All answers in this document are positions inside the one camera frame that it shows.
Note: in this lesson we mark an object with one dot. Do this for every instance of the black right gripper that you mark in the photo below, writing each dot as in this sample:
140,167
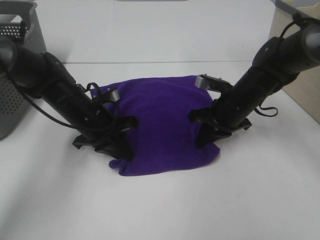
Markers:
212,129

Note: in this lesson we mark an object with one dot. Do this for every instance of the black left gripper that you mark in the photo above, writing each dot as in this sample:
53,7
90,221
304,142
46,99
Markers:
112,142

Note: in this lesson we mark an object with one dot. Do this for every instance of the purple towel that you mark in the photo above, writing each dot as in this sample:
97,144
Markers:
165,138

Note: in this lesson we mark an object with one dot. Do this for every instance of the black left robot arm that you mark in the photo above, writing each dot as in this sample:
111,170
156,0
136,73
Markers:
43,76

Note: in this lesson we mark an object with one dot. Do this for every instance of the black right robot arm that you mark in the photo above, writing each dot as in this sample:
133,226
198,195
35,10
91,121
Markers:
278,63

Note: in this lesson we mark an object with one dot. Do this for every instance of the beige storage box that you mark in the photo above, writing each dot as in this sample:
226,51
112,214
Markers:
305,90

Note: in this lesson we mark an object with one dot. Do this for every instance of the grey perforated plastic basket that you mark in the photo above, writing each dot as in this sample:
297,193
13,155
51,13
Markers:
12,105

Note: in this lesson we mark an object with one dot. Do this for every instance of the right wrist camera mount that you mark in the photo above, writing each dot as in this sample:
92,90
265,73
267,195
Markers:
209,83

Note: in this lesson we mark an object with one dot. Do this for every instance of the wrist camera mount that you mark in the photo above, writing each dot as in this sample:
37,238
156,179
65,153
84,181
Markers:
110,96
209,83

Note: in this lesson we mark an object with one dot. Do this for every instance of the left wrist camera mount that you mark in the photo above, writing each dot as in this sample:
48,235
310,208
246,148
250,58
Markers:
110,96

